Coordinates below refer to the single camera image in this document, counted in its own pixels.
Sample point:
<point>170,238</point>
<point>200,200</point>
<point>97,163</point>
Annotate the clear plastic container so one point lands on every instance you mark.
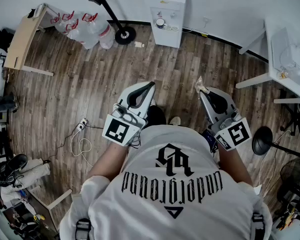
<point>290,56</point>

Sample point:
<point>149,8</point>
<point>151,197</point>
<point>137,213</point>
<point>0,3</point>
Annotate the black lamp stand round base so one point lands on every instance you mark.
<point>115,19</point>

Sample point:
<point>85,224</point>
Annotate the small white floor item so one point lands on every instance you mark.
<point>138,44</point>

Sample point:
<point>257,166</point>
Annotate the person's black trouser leg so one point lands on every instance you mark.
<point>155,116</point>

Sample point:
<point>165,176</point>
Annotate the person's right forearm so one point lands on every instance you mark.
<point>233,164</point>

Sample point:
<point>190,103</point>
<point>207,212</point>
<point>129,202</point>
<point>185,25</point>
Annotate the white table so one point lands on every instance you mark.
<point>272,66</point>

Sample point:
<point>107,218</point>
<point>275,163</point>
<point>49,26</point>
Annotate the light wooden desk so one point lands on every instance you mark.
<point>22,41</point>

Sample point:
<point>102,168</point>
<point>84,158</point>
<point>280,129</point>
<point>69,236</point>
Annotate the person's beige shoe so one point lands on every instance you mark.
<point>175,120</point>

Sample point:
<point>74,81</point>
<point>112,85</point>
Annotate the white water dispenser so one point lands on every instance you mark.
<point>168,11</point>

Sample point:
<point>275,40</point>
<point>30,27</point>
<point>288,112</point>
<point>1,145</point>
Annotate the white power strip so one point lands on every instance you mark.
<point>80,124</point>

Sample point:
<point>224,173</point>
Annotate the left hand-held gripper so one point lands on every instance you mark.
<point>120,130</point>

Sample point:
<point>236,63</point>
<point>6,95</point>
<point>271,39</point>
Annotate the person's left forearm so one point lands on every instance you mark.
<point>107,161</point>

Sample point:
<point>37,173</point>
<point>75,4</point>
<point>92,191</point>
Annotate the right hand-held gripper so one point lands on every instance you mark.
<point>236,134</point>

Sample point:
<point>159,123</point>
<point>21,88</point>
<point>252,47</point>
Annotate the person's white printed t-shirt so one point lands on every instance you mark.
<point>170,189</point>

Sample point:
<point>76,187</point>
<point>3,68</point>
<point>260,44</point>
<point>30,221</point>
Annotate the black floor fan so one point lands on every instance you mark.
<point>296,176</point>

